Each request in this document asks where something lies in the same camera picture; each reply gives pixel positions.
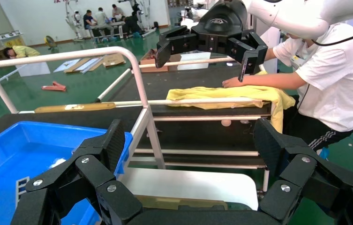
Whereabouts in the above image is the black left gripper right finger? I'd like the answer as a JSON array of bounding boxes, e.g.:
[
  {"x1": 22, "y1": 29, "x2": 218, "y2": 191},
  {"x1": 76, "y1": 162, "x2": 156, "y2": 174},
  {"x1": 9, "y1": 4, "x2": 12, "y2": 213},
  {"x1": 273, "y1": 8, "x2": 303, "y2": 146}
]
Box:
[{"x1": 253, "y1": 118, "x2": 353, "y2": 225}]

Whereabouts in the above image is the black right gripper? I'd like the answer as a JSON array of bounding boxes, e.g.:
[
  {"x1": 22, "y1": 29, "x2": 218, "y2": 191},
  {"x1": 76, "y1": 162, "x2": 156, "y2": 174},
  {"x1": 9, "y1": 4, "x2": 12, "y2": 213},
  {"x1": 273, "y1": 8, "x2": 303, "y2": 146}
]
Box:
[{"x1": 155, "y1": 0, "x2": 269, "y2": 83}]

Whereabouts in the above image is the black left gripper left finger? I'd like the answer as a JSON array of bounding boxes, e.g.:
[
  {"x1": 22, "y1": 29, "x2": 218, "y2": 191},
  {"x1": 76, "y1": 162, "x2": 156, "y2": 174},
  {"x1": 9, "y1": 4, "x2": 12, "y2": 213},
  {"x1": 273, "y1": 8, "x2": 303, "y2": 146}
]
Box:
[{"x1": 10, "y1": 119, "x2": 143, "y2": 225}]

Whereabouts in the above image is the black container with tan rim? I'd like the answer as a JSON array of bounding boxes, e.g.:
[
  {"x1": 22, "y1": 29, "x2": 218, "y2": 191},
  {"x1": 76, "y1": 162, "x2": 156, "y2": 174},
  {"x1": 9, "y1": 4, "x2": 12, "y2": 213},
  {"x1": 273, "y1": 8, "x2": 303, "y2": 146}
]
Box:
[{"x1": 135, "y1": 195, "x2": 228, "y2": 212}]

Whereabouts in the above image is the yellow cloth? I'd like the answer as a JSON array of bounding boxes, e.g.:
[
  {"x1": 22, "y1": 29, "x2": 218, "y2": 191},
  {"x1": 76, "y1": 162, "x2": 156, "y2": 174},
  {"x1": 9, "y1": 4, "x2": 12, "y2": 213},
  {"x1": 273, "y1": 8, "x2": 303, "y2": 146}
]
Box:
[{"x1": 166, "y1": 70, "x2": 296, "y2": 134}]

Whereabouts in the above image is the black-topped cart with white tubes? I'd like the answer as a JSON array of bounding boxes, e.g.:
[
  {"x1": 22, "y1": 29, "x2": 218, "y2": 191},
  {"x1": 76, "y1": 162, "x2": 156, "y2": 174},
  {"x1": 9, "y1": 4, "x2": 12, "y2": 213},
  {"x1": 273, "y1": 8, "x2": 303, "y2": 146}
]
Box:
[{"x1": 95, "y1": 56, "x2": 273, "y2": 193}]

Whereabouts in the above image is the tan wooden edge strip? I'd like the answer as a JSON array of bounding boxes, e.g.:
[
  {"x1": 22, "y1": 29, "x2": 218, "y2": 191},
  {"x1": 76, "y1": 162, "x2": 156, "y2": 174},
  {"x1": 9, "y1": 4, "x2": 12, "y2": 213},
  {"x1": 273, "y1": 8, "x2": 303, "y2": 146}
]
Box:
[{"x1": 34, "y1": 102, "x2": 117, "y2": 114}]

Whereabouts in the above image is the large brown cardboard box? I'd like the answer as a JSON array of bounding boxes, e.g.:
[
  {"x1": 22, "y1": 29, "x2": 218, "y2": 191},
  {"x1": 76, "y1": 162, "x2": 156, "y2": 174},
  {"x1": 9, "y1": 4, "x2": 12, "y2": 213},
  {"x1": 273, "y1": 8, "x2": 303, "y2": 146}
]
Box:
[{"x1": 139, "y1": 48, "x2": 182, "y2": 73}]

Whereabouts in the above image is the blue plastic bin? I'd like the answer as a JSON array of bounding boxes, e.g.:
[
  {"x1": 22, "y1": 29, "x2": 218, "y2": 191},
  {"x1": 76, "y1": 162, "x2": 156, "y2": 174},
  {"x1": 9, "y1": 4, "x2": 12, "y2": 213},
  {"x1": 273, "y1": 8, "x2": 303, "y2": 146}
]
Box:
[{"x1": 0, "y1": 121, "x2": 134, "y2": 225}]

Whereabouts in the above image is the crouching person in black clothes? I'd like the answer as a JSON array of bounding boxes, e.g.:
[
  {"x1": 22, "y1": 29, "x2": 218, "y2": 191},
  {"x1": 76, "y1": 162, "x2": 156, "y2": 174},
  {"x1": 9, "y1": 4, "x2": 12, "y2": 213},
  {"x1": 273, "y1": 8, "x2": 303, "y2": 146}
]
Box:
[{"x1": 122, "y1": 12, "x2": 143, "y2": 35}]

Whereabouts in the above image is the red angled floor object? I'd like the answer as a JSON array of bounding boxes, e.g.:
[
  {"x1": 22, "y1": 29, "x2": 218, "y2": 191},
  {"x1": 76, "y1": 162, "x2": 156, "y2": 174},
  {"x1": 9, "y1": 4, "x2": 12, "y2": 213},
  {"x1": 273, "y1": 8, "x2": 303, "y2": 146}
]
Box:
[{"x1": 41, "y1": 81, "x2": 68, "y2": 92}]

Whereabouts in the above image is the flat cardboard sheet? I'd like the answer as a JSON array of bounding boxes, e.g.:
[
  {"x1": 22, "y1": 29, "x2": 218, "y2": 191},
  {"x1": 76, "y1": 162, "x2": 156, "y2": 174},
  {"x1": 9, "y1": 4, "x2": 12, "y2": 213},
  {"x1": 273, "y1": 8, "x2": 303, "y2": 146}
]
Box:
[{"x1": 102, "y1": 53, "x2": 127, "y2": 68}]

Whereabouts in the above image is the person in white T-shirt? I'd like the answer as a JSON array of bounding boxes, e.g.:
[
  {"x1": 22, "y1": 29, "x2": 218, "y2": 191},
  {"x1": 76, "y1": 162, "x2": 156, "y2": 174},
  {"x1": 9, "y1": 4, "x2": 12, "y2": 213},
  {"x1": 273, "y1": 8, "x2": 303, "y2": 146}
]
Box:
[{"x1": 222, "y1": 23, "x2": 353, "y2": 160}]

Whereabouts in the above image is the seated person in light shirt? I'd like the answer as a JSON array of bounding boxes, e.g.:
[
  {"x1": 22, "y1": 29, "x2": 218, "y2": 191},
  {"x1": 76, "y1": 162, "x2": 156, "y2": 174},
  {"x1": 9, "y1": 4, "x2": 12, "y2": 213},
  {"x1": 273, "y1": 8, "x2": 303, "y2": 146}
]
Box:
[{"x1": 112, "y1": 4, "x2": 125, "y2": 22}]

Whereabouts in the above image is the flat boards pile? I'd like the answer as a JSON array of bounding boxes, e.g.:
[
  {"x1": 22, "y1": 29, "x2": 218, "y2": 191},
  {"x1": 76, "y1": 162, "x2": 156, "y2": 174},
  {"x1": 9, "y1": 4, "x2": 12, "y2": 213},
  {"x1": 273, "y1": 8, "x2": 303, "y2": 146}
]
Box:
[{"x1": 53, "y1": 57, "x2": 104, "y2": 75}]

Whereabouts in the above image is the grey work table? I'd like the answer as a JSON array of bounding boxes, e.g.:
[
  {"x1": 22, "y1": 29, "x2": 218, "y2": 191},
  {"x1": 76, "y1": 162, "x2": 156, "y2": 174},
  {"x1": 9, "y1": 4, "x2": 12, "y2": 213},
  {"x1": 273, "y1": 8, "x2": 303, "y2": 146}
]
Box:
[{"x1": 88, "y1": 21, "x2": 127, "y2": 40}]

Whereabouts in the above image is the white floor board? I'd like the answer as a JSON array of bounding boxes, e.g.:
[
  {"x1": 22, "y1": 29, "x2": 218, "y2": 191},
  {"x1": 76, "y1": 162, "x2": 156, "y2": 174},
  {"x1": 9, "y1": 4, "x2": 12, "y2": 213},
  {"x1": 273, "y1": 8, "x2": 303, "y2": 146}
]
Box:
[{"x1": 15, "y1": 62, "x2": 52, "y2": 78}]

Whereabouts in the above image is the white tube handrail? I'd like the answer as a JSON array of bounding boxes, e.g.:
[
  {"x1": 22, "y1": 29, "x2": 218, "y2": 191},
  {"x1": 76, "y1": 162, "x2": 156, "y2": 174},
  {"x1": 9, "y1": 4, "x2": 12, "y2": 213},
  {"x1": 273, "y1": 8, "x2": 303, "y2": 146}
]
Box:
[{"x1": 0, "y1": 46, "x2": 166, "y2": 171}]

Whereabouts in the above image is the seated person in grey shirt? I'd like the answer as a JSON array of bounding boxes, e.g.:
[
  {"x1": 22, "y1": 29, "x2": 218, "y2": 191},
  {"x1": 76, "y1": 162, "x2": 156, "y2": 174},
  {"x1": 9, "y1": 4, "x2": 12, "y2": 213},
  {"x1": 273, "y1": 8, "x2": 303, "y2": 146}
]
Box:
[{"x1": 95, "y1": 7, "x2": 115, "y2": 38}]

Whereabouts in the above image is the white floor pole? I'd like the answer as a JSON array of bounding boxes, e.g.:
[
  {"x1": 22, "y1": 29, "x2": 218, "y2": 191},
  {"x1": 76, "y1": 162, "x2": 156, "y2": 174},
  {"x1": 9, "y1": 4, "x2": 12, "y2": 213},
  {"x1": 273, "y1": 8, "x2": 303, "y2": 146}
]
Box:
[{"x1": 0, "y1": 64, "x2": 27, "y2": 84}]

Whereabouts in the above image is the seated person in dark shirt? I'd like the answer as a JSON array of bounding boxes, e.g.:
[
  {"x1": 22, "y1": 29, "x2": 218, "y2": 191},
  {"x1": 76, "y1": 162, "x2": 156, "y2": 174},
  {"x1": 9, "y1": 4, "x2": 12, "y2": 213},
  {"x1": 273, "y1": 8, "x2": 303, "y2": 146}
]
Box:
[{"x1": 83, "y1": 10, "x2": 98, "y2": 30}]

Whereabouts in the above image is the yellow floor fan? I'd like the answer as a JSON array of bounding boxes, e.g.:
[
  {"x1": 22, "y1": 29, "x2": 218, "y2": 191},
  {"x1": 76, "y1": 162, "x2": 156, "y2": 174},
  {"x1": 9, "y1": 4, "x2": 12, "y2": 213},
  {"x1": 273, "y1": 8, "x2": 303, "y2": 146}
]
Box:
[{"x1": 43, "y1": 35, "x2": 58, "y2": 51}]

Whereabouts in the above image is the person in yellow jacket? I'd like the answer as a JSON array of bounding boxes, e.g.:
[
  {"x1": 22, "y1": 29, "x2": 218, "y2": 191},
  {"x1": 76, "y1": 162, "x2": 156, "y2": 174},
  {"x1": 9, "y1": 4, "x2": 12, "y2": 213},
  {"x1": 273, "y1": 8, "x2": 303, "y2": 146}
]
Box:
[{"x1": 3, "y1": 45, "x2": 41, "y2": 60}]

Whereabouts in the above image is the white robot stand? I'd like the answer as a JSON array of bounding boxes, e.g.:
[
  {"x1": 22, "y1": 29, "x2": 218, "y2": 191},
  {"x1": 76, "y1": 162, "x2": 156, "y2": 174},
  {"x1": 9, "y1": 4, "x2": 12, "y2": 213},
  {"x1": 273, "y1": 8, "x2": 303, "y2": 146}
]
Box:
[{"x1": 64, "y1": 0, "x2": 86, "y2": 41}]

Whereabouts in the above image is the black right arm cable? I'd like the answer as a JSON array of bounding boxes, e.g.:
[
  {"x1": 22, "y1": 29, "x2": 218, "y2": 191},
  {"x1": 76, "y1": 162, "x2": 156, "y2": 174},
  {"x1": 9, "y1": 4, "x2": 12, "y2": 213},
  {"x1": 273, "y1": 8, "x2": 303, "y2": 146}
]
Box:
[{"x1": 311, "y1": 27, "x2": 353, "y2": 47}]

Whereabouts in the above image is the white wall shelf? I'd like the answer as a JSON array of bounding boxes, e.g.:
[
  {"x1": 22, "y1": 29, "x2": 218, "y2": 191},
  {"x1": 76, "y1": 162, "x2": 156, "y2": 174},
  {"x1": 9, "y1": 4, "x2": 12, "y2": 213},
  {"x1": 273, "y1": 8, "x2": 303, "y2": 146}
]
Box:
[{"x1": 0, "y1": 30, "x2": 25, "y2": 47}]

